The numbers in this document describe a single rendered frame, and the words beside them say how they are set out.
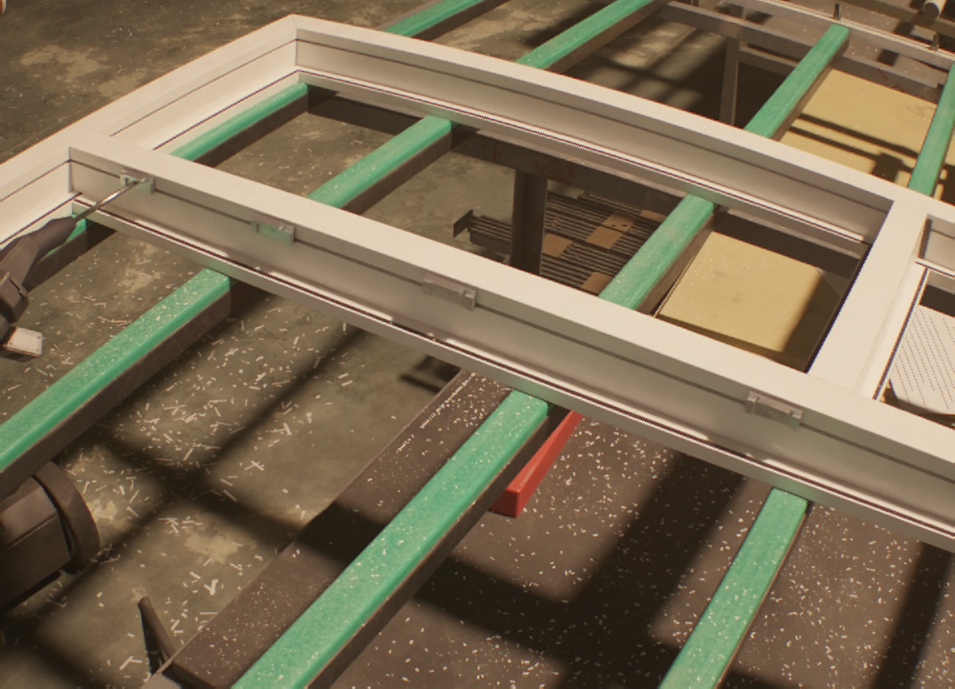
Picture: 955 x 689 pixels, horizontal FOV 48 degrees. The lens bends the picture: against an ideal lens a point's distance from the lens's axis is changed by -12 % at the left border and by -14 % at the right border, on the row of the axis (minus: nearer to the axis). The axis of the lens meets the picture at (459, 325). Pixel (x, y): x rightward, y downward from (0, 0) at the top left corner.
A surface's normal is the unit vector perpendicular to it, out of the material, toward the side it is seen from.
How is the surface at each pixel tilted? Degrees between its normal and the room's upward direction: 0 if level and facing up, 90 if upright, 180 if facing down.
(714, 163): 90
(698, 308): 0
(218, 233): 90
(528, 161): 90
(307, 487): 0
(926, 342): 0
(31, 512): 45
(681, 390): 90
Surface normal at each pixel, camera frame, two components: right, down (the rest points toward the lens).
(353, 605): 0.04, -0.83
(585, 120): -0.52, 0.47
